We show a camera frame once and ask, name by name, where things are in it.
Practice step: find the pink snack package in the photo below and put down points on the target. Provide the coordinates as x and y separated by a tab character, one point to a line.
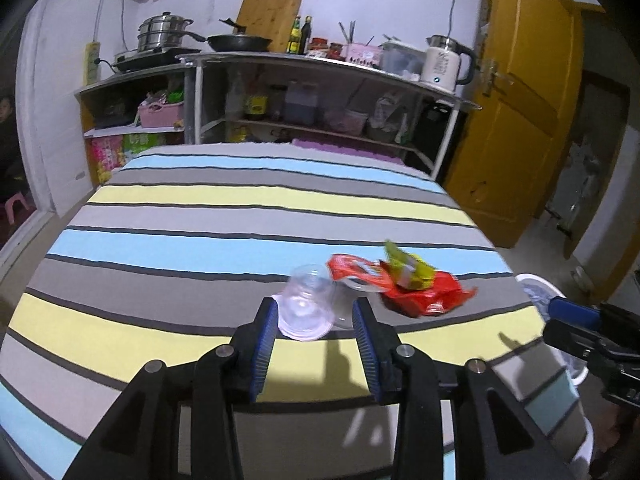
106	157

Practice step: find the green snack package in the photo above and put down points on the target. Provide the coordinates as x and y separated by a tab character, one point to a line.
142	145

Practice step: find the red snack packet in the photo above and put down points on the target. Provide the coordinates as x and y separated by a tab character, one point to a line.
425	299

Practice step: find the white trash bin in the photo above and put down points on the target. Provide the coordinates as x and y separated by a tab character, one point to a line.
531	278

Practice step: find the black induction cooker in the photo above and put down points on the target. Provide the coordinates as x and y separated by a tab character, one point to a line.
150	59

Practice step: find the cooking oil bottle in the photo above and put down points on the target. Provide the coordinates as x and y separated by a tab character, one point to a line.
255	102

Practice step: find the pink basket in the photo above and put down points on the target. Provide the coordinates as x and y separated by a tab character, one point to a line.
160	116

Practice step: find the yellow-green snack wrapper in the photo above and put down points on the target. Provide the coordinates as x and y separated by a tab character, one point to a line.
410	270

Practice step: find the black frying pan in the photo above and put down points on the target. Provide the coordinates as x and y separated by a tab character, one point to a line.
240	42

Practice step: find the storage box with pink lid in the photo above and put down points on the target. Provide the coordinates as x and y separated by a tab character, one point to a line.
340	146

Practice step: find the dark sauce bottle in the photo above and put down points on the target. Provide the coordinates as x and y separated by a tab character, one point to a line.
306	35

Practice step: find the striped blanket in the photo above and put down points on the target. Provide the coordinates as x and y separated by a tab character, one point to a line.
250	195

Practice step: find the blue plastic jug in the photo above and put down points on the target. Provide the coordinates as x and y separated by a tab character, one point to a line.
302	105

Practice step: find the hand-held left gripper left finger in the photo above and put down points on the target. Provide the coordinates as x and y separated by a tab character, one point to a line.
262	355

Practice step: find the wooden cutting board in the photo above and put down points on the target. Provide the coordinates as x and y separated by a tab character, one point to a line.
267	15

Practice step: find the white metal shelf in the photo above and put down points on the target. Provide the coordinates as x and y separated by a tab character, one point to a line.
325	62

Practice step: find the clear plastic container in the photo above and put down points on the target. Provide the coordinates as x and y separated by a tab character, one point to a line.
400	57

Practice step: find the chopsticks bundle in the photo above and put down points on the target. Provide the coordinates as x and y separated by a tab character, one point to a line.
348	34

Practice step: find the yellow power strip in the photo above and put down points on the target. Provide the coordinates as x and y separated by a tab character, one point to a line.
91	62

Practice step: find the red white torn wrapper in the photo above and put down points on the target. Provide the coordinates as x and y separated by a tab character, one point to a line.
352	267

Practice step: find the pink plastic container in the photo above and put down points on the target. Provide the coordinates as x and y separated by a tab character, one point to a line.
347	121

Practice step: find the steel steamer pot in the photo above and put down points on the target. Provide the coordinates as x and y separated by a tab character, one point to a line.
162	32

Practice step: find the clear plastic bottle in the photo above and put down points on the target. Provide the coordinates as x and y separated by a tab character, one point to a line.
234	97

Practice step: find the yellow wooden door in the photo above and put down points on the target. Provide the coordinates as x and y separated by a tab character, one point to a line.
520	110

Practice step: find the small wooden shelf unit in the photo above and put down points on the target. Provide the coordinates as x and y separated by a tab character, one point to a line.
87	110

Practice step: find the red sauce jar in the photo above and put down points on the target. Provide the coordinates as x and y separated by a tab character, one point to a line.
317	46

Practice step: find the crumpled plastic bags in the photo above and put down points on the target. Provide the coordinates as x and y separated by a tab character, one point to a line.
390	117

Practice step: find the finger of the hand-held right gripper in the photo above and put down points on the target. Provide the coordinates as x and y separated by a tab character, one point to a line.
575	337
575	310

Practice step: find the pink plastic stool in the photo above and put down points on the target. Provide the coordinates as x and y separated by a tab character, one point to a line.
17	206

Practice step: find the dark bottle with yellow label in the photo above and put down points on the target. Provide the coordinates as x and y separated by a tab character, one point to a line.
294	37

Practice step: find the white bin liner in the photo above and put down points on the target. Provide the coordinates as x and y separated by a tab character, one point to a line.
537	297

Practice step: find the white electric kettle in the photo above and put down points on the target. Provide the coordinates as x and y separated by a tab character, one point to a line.
440	67

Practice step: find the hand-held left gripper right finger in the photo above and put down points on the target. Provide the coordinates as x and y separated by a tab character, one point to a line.
367	355

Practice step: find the pink utensil box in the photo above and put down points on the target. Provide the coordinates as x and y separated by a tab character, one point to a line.
362	54

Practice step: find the clear plastic cup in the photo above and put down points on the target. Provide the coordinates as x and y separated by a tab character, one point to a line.
305	305

